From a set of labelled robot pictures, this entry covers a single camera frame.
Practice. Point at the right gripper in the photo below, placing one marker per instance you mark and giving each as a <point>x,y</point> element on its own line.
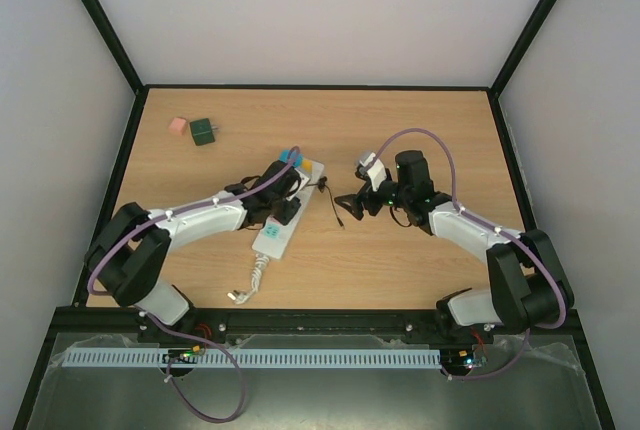
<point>369,199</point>

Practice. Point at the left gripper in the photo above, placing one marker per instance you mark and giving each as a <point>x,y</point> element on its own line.
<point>278,218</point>

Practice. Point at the black adapter plug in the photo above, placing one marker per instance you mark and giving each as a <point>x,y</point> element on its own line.
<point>289,209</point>

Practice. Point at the white power strip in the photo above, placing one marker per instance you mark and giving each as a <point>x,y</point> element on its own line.
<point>273,239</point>

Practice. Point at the green dragon cube plug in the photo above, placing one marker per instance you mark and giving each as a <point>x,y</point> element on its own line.
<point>202,131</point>

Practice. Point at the pink cube plug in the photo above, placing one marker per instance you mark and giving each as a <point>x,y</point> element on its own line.
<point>178,126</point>

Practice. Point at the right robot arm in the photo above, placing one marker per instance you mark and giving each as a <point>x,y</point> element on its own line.
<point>527,283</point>

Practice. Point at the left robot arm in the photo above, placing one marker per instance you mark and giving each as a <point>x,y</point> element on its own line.
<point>126,259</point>

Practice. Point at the yellow cube plug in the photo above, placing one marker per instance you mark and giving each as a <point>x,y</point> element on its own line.
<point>306,166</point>

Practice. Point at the blue cube plug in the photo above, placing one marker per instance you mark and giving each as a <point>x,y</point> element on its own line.
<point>292,156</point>

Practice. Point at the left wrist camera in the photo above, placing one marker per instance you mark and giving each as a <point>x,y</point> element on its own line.
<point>301,180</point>

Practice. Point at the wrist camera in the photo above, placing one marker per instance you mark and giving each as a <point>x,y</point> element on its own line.
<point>301,180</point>
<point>371,169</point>

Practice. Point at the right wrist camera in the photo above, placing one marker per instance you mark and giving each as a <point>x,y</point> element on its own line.
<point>371,169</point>

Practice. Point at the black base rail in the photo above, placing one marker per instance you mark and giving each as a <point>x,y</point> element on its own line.
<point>234,325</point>

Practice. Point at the light blue slotted cable duct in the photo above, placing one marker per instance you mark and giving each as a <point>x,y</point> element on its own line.
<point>255,358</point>

